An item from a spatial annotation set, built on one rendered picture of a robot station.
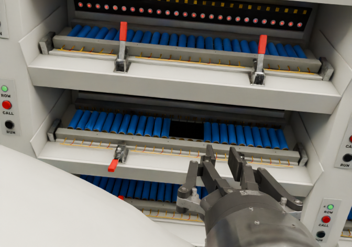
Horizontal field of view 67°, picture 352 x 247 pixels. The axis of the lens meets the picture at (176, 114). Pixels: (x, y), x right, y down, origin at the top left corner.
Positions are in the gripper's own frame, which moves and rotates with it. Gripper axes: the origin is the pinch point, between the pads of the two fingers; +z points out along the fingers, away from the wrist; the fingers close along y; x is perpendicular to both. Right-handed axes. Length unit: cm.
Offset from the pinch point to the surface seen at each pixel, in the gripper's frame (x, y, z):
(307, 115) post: -5.1, -22.9, 24.1
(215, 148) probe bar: 3.9, -1.5, 19.0
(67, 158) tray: 8.7, 30.9, 15.6
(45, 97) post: -3.5, 37.7, 19.0
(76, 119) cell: 2.0, 32.5, 23.6
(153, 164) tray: 8.3, 12.0, 16.2
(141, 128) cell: 2.2, 16.2, 23.0
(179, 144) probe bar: 3.9, 6.6, 19.0
